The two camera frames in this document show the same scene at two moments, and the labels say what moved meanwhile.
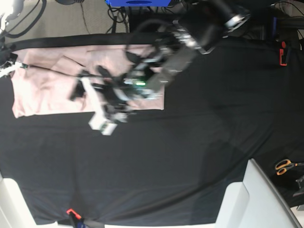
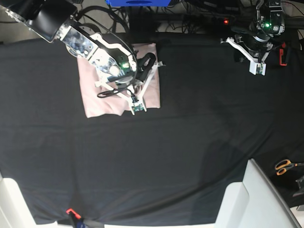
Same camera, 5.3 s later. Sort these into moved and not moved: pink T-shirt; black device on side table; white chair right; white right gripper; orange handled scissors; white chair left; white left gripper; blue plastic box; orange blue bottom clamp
Moved: white left gripper; white right gripper; pink T-shirt
Not moved: black device on side table; blue plastic box; white chair right; orange blue bottom clamp; orange handled scissors; white chair left
